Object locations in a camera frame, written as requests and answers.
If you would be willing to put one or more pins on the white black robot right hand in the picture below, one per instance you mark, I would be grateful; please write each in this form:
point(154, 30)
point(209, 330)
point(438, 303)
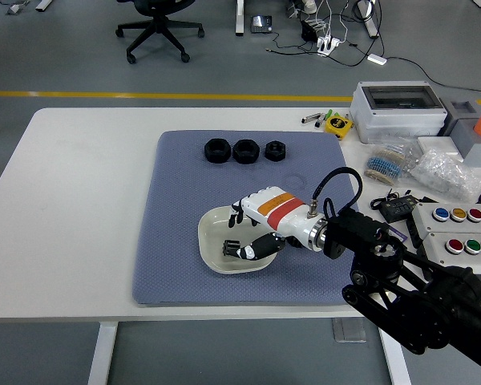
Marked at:
point(280, 208)

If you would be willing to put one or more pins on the small black gear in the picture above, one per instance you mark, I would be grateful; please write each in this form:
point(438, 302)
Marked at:
point(229, 248)

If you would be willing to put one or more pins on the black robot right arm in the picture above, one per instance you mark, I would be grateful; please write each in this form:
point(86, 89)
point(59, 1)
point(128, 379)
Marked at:
point(445, 297)

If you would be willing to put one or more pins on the small black hex nut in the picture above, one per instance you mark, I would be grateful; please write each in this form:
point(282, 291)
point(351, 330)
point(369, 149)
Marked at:
point(275, 154)

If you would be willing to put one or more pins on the large black hex nut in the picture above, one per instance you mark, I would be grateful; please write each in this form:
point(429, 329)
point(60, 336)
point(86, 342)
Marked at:
point(216, 154)
point(245, 155)

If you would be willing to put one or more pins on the white flat box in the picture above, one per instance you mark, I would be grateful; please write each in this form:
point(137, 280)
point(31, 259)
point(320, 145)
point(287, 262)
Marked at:
point(437, 143)

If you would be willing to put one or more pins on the small grey recessed box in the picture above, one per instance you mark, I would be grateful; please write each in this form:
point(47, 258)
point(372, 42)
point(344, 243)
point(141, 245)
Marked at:
point(461, 114)

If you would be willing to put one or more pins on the white square plate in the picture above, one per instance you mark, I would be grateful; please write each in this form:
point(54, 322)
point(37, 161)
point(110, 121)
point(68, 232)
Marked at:
point(214, 240)

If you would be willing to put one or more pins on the black white marker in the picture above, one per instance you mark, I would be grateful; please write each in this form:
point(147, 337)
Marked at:
point(318, 123)

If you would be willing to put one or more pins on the silver black marker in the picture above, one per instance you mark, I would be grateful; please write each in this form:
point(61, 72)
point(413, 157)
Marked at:
point(310, 118)

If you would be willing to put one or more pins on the yellow tape measure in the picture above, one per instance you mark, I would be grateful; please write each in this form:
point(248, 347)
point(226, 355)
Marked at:
point(337, 125)

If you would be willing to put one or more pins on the blue-grey textured mat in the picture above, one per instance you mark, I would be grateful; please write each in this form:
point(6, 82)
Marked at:
point(176, 224)

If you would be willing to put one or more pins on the green marker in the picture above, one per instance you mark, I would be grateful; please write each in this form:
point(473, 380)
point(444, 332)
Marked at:
point(328, 114)

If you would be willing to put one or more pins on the clear bag of resistors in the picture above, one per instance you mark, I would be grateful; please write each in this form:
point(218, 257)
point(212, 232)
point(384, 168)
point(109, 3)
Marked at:
point(386, 164)

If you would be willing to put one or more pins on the black digital meter module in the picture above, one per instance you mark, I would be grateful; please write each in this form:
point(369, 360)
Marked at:
point(398, 209)

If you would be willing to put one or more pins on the purple-edged label card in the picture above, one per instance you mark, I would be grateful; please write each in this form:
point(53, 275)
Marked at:
point(398, 235)

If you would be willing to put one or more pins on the grey floor plate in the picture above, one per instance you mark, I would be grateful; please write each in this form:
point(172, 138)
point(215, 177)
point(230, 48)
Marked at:
point(348, 331)

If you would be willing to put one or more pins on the clear bag of parts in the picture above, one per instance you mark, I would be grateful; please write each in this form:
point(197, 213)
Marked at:
point(445, 174)

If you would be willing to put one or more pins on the white power strip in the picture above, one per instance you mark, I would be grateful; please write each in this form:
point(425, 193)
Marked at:
point(328, 44)

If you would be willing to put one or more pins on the white power adapter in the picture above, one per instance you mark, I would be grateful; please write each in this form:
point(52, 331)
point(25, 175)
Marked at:
point(377, 58)

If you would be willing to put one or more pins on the black power brick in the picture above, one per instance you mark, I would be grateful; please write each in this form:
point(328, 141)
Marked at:
point(309, 31)

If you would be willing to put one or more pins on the black desk phone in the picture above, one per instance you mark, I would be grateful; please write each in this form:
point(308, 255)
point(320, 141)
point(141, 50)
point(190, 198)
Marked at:
point(261, 24)

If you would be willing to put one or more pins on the white desk leg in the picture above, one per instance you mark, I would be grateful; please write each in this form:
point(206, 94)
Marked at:
point(369, 20)
point(240, 18)

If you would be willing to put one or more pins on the white table leg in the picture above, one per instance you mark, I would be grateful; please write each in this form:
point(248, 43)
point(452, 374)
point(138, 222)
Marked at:
point(102, 353)
point(397, 369)

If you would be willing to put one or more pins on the grey block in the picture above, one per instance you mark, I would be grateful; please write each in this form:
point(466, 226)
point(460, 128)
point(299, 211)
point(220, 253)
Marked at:
point(477, 148)

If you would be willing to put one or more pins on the black office chair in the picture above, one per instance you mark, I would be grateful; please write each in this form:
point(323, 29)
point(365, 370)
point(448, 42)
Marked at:
point(158, 24)

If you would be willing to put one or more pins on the grey electrical enclosure box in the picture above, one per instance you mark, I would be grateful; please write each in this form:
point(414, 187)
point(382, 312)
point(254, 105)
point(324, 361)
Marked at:
point(397, 120)

